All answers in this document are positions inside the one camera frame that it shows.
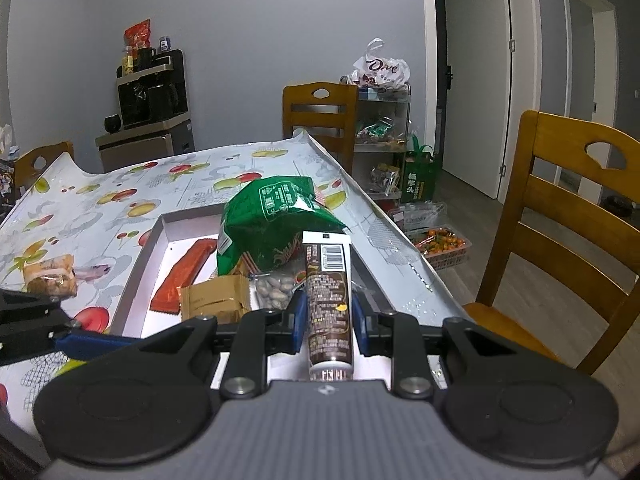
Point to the wooden chair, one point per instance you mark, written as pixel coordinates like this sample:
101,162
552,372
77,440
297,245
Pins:
320,125
545,220
37,160

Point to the black mug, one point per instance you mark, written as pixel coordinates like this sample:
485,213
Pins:
112,123

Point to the basket of orange candies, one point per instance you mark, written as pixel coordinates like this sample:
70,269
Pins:
440,242

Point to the brown chocolate tube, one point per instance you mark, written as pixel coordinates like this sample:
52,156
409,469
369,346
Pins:
327,300

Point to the white door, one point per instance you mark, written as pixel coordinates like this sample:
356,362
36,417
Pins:
475,85

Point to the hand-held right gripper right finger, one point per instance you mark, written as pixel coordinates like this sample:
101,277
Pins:
359,325

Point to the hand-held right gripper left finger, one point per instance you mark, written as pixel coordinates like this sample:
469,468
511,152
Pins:
300,320

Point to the grey cabinet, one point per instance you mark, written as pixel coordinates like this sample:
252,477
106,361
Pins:
145,147

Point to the gold brown snack packet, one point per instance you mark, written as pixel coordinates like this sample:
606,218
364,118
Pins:
215,300

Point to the red snack bag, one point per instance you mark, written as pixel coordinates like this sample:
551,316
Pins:
137,35

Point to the metal rack cart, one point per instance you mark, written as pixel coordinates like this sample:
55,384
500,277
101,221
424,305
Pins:
382,110

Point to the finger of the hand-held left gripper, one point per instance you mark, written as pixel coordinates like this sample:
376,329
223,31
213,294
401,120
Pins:
95,344
25,300

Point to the green tote bag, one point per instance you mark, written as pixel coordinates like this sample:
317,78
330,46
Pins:
420,180

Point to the white plastic bag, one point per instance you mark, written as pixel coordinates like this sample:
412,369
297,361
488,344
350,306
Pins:
382,67

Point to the tan snack packet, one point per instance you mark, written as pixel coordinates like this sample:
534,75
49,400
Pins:
47,277

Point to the green snack packets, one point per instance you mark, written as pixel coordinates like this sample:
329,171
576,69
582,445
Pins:
377,130

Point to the clear plastic box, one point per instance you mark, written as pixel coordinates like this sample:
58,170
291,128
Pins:
420,217

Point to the black coffee machine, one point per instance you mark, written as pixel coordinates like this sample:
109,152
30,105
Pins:
150,95

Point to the long red snack packet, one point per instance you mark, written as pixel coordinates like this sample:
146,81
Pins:
185,275

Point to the green snack bag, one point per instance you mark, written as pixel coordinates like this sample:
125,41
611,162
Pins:
270,225

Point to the clear nut packet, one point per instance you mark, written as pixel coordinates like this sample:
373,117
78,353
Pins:
275,287

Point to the fruit print tablecloth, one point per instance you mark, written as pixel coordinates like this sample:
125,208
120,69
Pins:
125,185

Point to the white shallow cardboard box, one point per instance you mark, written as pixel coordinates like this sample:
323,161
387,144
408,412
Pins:
190,232

